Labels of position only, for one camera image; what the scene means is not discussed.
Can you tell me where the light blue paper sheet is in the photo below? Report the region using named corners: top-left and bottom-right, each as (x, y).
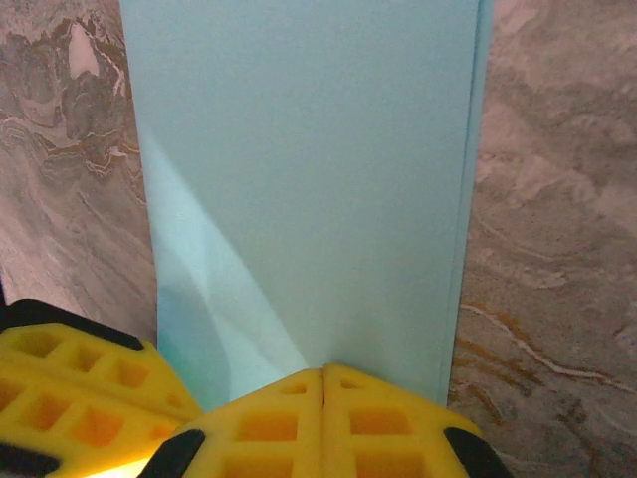
top-left (118, 0), bottom-right (497, 414)

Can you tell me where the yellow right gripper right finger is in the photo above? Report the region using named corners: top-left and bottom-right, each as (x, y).
top-left (322, 362), bottom-right (514, 478)

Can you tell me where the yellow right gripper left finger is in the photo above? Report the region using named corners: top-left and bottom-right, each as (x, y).
top-left (141, 365), bottom-right (325, 478)

